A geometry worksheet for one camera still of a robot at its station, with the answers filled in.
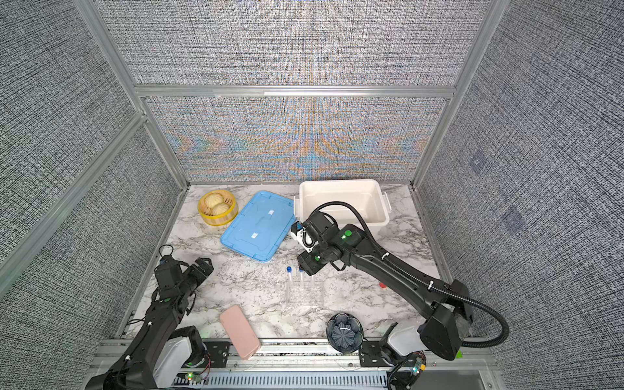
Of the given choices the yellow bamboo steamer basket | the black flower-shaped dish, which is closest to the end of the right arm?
the black flower-shaped dish

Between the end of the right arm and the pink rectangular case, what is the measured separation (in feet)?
1.01

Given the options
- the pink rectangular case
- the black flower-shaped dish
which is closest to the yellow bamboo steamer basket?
the pink rectangular case

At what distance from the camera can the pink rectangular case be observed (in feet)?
2.45

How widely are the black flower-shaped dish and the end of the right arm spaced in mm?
211

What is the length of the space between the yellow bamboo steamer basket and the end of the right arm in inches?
20.2

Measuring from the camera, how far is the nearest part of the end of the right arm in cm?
52

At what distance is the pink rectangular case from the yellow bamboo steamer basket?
0.37 metres
